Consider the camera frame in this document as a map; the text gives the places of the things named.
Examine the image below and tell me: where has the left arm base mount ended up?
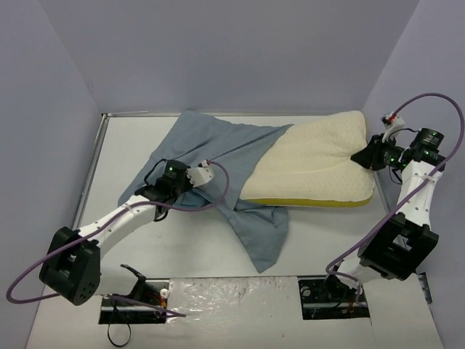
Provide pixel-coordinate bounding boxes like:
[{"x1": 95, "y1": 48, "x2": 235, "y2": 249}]
[{"x1": 98, "y1": 280, "x2": 170, "y2": 325}]

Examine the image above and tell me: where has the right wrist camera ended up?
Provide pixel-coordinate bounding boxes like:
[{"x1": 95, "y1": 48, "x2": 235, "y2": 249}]
[{"x1": 381, "y1": 113, "x2": 405, "y2": 143}]

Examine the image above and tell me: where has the striped pillowcase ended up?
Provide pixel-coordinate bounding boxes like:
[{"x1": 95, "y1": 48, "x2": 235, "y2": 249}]
[{"x1": 118, "y1": 111, "x2": 289, "y2": 273}]

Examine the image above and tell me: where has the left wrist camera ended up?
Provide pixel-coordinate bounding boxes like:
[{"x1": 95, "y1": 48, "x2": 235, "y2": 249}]
[{"x1": 186, "y1": 160, "x2": 214, "y2": 188}]

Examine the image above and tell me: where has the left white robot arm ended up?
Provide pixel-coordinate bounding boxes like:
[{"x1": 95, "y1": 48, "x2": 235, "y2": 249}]
[{"x1": 39, "y1": 160, "x2": 192, "y2": 305}]

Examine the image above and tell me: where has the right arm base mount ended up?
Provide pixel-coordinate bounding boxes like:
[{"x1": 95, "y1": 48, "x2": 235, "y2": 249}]
[{"x1": 298, "y1": 276, "x2": 370, "y2": 321}]

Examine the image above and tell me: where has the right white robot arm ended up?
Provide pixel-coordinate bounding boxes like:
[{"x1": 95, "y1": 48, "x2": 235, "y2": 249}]
[{"x1": 322, "y1": 128, "x2": 444, "y2": 300}]

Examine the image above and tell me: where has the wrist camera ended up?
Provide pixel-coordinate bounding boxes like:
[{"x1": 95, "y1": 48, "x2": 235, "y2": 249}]
[
  {"x1": 381, "y1": 113, "x2": 405, "y2": 143},
  {"x1": 186, "y1": 160, "x2": 214, "y2": 188}
]

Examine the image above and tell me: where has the white pillow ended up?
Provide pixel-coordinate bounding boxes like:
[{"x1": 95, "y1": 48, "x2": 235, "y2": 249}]
[{"x1": 240, "y1": 111, "x2": 375, "y2": 207}]

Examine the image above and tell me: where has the thin black cable loop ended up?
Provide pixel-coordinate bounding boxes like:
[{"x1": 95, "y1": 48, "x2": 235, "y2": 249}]
[{"x1": 105, "y1": 323, "x2": 132, "y2": 347}]

